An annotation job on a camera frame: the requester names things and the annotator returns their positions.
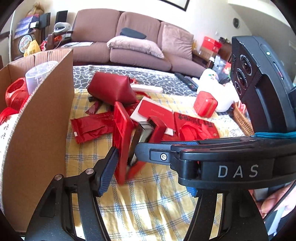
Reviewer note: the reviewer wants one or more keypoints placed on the papers on sofa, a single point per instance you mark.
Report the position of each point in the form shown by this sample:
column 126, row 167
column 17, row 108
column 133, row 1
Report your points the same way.
column 77, row 44

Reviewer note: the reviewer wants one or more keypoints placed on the dark red leather pouch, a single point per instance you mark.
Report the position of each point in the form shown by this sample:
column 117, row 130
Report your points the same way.
column 110, row 88

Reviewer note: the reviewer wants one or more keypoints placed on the dark blue small cushion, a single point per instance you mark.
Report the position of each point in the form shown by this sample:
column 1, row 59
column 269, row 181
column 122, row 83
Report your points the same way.
column 132, row 33

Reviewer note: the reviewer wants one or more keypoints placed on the beige flat cushion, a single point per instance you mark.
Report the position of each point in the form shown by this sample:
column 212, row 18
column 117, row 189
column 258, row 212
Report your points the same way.
column 143, row 46

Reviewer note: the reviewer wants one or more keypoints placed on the grey patterned table mat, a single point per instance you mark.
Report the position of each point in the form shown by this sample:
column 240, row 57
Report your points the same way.
column 82, row 76

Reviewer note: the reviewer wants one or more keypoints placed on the red foil packet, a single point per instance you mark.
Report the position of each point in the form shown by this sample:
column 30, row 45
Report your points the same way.
column 93, row 126

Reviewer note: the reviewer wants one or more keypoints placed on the round cookie tin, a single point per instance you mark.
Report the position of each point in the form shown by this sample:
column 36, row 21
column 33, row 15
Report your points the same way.
column 24, row 42

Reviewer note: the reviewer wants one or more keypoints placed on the small red jewelry box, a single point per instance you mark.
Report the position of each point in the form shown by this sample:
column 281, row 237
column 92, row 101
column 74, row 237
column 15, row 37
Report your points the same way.
column 205, row 104

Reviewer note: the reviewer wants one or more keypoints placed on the white plastic bag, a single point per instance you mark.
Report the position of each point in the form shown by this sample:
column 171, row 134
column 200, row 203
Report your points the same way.
column 225, row 94

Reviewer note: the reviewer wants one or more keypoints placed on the red envelope card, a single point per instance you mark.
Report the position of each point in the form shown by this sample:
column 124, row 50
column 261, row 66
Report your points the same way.
column 147, row 108

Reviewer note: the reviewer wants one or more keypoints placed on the red gift box with label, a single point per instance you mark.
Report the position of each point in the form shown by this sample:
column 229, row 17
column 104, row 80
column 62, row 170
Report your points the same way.
column 7, row 131

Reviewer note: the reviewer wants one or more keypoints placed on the orange twine ball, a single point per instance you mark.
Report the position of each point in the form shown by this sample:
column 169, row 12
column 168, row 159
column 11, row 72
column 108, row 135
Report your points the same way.
column 17, row 94

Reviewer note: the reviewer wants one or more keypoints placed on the black remote control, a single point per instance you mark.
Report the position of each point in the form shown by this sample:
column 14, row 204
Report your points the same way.
column 187, row 81

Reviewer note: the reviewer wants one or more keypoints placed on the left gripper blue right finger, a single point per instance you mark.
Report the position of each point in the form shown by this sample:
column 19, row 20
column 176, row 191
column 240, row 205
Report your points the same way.
column 240, row 218

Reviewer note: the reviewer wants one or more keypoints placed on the wicker basket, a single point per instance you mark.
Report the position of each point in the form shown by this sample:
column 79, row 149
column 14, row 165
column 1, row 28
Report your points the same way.
column 244, row 124

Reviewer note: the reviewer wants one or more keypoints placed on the yellow plaid tablecloth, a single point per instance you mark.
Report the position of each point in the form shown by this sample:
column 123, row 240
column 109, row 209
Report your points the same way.
column 151, row 206

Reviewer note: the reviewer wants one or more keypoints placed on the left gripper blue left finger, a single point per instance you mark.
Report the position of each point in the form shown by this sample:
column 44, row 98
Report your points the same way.
column 53, row 217

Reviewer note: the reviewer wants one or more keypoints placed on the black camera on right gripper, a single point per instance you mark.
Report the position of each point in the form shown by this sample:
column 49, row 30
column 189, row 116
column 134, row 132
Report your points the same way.
column 264, row 87

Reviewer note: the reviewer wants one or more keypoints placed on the red fabric bag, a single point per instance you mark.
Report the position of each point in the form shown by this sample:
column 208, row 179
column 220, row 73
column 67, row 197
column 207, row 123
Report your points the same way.
column 189, row 128

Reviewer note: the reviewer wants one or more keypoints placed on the yellow plastic bag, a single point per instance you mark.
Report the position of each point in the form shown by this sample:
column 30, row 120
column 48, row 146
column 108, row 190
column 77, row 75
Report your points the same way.
column 32, row 48

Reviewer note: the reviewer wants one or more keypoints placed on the beige back pillow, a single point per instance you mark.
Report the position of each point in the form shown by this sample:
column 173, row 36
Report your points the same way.
column 177, row 41

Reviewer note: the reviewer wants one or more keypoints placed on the red storage box on shelf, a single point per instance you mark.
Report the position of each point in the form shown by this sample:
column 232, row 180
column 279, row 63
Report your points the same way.
column 211, row 44

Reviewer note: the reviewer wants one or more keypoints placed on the brown three-seat sofa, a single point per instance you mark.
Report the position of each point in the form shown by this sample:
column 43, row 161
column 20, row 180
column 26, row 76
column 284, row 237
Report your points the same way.
column 101, row 25

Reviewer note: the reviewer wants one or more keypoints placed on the brown cardboard box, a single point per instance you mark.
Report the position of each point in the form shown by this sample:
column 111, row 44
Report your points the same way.
column 37, row 148

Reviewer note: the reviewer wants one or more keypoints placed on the person's right hand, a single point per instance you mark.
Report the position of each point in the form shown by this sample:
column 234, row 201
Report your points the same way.
column 288, row 203

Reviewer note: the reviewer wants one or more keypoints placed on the clear plastic bucket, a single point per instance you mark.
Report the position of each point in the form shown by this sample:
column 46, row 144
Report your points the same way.
column 37, row 74

